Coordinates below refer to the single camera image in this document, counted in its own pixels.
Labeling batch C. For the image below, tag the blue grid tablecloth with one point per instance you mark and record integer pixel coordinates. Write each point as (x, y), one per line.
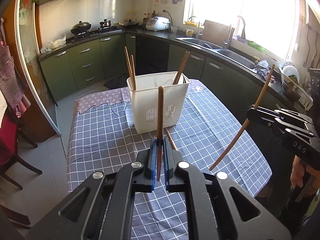
(103, 138)

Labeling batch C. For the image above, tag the dish rack with bowls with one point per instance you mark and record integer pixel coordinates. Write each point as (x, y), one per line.
(290, 85)

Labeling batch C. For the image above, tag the light wooden chopstick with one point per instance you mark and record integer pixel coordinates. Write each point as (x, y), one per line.
(171, 140)
(133, 75)

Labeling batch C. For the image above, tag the bamboo chopstick one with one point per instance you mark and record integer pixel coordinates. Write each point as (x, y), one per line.
(159, 131)

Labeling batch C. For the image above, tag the bamboo chopstick three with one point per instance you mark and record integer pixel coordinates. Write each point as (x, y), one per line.
(127, 60)

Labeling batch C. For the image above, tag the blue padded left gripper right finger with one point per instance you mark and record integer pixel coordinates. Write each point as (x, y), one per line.
(171, 158)

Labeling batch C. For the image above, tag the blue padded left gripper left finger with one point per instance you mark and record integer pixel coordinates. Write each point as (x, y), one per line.
(150, 170)

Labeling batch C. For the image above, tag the white plastic utensil holder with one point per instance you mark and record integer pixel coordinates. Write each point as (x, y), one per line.
(144, 100)

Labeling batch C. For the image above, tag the bamboo chopstick two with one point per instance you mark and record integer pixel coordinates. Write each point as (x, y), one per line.
(246, 123)

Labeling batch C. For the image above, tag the white rice cooker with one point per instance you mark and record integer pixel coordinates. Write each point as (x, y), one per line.
(157, 24)

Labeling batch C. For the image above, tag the dark wooden chair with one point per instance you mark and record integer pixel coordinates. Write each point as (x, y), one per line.
(10, 131)

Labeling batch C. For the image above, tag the checkered hanging apron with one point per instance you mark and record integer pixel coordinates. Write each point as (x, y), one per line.
(12, 85)

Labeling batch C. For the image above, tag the wooden cutting board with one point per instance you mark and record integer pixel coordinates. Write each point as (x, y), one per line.
(215, 32)

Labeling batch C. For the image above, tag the steel kitchen sink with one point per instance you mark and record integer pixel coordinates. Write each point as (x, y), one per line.
(217, 49)

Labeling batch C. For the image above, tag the steel kitchen faucet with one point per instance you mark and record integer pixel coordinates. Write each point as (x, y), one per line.
(229, 37)

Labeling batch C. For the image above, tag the small black pot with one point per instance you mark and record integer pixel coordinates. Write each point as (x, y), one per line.
(105, 24)

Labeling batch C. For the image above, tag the black wok with lid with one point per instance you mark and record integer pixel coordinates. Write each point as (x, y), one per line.
(80, 27)

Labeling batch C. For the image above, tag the dark green kitchen cabinets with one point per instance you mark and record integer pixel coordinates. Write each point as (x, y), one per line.
(96, 56)

